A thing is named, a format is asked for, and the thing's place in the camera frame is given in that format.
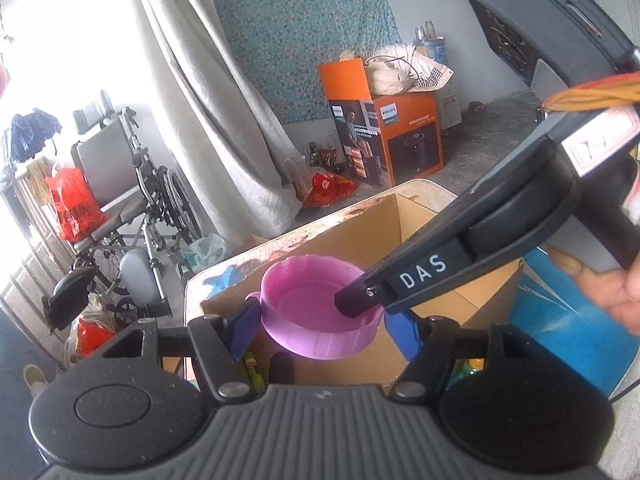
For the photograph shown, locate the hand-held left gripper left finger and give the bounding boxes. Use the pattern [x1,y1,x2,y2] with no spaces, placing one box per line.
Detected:
[100,296,262,405]

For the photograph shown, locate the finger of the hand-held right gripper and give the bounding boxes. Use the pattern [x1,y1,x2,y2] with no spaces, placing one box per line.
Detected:
[333,274,387,319]

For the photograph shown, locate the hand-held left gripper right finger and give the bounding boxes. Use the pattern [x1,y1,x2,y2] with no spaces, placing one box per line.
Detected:
[384,309,542,401]

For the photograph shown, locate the green lip balm tube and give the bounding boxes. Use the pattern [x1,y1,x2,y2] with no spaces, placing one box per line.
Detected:
[242,352,267,397]

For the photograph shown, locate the pink plastic lid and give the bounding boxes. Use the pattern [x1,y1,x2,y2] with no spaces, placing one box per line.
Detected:
[257,255,386,361]

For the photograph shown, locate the brown cardboard box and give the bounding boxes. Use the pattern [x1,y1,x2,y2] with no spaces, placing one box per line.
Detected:
[200,194,526,393]

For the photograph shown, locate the person's right hand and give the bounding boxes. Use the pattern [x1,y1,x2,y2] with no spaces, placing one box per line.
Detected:
[547,247,640,337]

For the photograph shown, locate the clear plastic bag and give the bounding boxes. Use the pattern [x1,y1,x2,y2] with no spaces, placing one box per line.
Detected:
[179,234,227,274]

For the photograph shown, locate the red foil bag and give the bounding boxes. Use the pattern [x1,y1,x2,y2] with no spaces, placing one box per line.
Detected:
[301,171,359,209]

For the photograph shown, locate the orange rubber bands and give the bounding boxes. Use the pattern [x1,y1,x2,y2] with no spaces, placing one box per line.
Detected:
[541,72,640,113]

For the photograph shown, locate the orange appliance box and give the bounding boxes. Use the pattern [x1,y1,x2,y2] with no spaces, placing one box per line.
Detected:
[320,58,446,188]

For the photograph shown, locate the red bag with clear wrap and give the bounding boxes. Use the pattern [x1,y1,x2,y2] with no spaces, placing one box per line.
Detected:
[65,309,119,362]

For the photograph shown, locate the blue water jug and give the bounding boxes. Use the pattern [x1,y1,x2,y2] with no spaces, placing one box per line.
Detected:
[415,35,449,68]

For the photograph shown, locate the wheelchair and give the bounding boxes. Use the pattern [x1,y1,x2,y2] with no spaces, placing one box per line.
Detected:
[42,90,203,332]

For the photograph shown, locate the white cloth bundle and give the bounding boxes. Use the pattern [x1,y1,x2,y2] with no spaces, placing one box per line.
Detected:
[364,42,454,97]

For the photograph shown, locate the grey curtain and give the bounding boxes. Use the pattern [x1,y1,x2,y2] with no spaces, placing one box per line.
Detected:
[125,0,302,242]

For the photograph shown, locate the red plastic bag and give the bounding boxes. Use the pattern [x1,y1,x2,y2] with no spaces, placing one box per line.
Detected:
[45,165,104,243]

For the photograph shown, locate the dark blue cloth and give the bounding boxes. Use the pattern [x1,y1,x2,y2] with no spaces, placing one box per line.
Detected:
[0,107,64,172]

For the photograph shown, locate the teal floral wall cloth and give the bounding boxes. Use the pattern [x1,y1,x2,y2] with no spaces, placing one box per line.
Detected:
[212,0,402,124]

